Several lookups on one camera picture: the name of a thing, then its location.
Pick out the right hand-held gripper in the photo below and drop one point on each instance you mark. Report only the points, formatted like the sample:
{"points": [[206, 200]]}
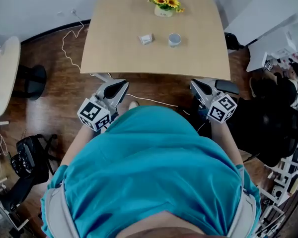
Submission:
{"points": [[221, 109]]}

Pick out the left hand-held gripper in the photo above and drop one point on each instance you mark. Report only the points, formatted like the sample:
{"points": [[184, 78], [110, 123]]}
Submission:
{"points": [[93, 111]]}

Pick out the white cup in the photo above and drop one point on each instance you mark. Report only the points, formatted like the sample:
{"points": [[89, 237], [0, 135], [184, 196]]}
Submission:
{"points": [[174, 40]]}

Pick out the small white box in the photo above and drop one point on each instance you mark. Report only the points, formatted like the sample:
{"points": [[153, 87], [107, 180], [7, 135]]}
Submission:
{"points": [[146, 39]]}

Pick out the person's right forearm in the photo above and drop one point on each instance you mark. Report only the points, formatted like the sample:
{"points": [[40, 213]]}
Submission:
{"points": [[227, 142]]}

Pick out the person's left forearm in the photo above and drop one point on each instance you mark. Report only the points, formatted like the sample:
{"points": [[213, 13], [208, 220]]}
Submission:
{"points": [[75, 145]]}

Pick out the white table leg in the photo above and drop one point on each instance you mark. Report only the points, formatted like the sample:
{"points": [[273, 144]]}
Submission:
{"points": [[101, 77]]}

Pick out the person's left shoe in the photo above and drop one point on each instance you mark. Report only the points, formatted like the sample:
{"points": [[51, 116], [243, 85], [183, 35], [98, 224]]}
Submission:
{"points": [[133, 104]]}

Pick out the black bin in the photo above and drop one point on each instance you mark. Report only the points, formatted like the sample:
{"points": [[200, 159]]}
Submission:
{"points": [[233, 41]]}

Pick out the black office chair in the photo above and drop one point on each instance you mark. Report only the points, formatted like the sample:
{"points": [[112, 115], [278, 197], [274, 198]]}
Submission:
{"points": [[263, 130]]}

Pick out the person's teal shirt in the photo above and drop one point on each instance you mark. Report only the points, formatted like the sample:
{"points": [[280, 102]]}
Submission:
{"points": [[151, 157]]}

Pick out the black round table base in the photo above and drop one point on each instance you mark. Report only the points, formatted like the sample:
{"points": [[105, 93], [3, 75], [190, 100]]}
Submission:
{"points": [[33, 82]]}

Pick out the sunflowers in white pot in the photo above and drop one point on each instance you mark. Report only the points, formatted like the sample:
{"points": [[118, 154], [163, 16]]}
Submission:
{"points": [[164, 5]]}

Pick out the white desk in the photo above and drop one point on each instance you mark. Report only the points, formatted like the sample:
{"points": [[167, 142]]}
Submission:
{"points": [[260, 14]]}

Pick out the round white side table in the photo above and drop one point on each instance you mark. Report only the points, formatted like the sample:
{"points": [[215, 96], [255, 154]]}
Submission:
{"points": [[5, 76]]}

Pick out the white metal shelf rack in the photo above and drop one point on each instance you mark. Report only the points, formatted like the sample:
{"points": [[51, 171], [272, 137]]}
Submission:
{"points": [[285, 182]]}

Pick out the person's neck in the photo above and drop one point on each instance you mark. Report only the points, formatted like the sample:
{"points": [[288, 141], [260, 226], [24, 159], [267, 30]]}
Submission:
{"points": [[169, 225]]}

